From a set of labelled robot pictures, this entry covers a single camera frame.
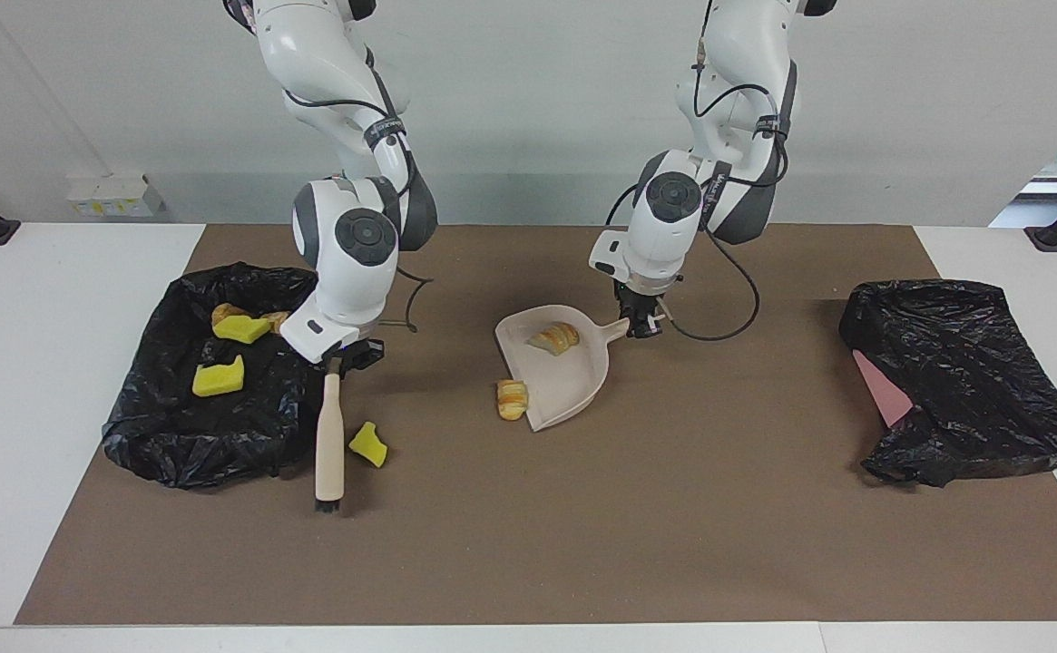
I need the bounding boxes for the yellow sponge piece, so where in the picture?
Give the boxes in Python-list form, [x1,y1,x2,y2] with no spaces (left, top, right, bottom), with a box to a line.
[348,421,389,469]
[191,355,246,398]
[212,316,272,344]

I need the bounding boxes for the white wall socket box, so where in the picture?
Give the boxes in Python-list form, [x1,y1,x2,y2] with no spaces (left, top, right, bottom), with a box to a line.
[66,174,164,219]

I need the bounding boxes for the brown table mat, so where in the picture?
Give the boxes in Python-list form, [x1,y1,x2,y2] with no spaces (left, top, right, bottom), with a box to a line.
[14,224,1057,627]

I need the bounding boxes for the beige hand brush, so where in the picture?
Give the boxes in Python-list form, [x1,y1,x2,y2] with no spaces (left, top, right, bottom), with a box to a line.
[314,356,347,514]

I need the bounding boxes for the tan bread slice chunk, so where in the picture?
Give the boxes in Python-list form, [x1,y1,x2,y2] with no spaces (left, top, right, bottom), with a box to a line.
[496,379,529,421]
[528,322,581,356]

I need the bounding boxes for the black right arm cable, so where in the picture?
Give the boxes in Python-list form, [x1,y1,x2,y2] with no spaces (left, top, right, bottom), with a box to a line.
[381,268,436,335]

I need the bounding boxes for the crumpled black trash bag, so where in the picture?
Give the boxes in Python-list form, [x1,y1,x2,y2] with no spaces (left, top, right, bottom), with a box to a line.
[838,279,1057,489]

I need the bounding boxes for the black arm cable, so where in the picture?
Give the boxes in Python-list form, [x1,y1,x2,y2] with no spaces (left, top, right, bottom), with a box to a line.
[381,268,436,335]
[660,54,792,344]

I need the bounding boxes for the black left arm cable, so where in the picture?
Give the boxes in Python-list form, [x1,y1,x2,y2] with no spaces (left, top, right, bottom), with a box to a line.
[660,54,792,344]

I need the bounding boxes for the black bag lined bin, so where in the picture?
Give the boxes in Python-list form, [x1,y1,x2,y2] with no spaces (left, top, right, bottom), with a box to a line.
[101,262,338,491]

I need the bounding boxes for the beige plastic dustpan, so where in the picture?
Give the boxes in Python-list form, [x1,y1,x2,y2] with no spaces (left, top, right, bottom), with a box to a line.
[494,307,631,433]

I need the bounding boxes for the pink plastic bin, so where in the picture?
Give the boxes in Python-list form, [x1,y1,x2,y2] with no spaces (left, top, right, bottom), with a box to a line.
[853,350,915,428]

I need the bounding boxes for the black base cable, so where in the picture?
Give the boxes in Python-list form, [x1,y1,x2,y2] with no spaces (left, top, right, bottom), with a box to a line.
[605,181,642,226]

